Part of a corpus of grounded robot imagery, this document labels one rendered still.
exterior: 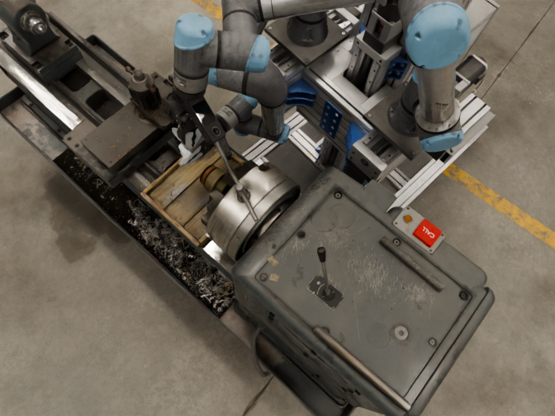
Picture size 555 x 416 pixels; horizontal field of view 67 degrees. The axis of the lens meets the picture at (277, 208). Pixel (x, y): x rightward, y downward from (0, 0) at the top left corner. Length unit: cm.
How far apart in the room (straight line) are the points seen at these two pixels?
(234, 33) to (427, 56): 39
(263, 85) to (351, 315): 65
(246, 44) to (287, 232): 50
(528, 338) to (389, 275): 171
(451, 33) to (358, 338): 71
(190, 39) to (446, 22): 48
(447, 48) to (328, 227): 53
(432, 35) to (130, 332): 203
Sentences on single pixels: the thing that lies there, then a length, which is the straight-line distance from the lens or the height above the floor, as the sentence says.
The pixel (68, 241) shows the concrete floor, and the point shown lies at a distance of 265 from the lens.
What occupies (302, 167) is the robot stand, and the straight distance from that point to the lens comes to 240.
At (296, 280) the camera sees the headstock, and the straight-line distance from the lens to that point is 110.
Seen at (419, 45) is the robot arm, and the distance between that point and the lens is 90.
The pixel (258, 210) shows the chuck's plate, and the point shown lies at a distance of 117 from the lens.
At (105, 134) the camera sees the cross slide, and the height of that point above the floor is 97.
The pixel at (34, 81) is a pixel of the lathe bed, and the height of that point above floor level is 87.
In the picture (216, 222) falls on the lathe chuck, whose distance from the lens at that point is 123.
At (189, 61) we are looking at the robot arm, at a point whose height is 165.
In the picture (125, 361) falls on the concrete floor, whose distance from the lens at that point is 242.
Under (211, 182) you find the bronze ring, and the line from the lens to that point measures 135.
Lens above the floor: 233
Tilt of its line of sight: 68 degrees down
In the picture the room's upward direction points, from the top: 9 degrees clockwise
